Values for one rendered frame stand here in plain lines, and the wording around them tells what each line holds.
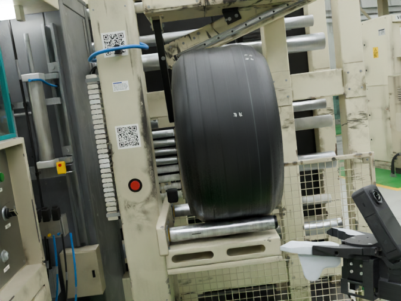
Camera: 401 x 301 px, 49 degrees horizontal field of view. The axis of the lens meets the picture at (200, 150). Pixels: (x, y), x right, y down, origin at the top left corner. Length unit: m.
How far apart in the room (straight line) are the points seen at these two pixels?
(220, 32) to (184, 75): 0.56
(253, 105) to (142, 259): 0.64
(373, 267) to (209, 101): 0.69
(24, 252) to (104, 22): 0.72
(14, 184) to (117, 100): 0.40
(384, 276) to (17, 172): 1.00
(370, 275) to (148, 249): 0.92
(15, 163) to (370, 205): 0.97
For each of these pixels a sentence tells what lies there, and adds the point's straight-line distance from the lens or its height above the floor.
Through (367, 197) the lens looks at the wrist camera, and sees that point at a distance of 0.71.
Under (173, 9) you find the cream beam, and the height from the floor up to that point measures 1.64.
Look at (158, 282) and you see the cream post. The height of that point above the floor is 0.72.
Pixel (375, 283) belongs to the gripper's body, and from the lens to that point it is 0.73.
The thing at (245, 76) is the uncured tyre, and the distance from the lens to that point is 1.27.
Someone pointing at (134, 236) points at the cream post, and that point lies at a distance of 1.50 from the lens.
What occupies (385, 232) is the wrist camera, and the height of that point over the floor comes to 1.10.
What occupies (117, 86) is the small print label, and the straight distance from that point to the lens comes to 1.43.
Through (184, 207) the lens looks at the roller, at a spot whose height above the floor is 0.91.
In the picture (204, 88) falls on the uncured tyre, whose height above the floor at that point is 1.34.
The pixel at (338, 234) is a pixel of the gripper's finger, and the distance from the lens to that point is 0.83.
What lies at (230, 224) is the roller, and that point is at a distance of 1.40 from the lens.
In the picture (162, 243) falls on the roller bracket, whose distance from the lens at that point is 1.37.
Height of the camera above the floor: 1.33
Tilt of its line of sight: 7 degrees down
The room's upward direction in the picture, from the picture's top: 7 degrees counter-clockwise
